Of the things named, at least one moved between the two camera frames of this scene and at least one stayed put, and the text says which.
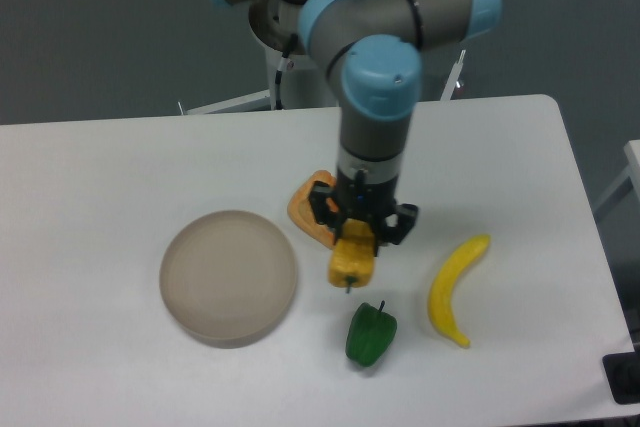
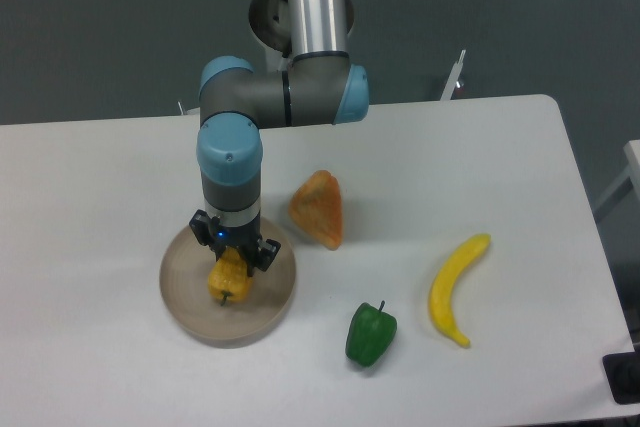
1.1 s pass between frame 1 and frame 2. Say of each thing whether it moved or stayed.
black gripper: moved
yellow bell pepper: moved
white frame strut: stayed
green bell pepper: stayed
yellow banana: stayed
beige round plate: stayed
